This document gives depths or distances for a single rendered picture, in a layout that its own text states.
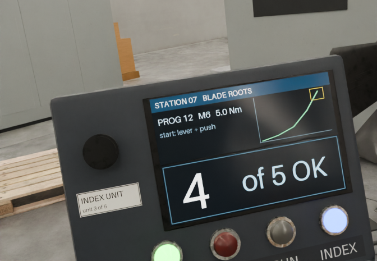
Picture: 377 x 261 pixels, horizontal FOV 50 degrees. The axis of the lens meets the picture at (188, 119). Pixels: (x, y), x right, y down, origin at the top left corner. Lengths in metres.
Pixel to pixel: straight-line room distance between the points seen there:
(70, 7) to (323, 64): 6.04
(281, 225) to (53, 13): 5.98
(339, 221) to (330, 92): 0.11
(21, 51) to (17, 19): 0.42
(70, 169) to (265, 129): 0.17
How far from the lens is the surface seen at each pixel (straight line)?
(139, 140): 0.34
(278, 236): 0.37
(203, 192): 0.35
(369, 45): 1.23
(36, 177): 3.59
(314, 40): 3.41
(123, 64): 9.03
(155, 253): 0.35
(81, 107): 0.34
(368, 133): 1.02
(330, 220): 0.38
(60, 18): 6.28
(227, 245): 0.35
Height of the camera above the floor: 1.31
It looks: 15 degrees down
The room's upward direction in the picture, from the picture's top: 7 degrees counter-clockwise
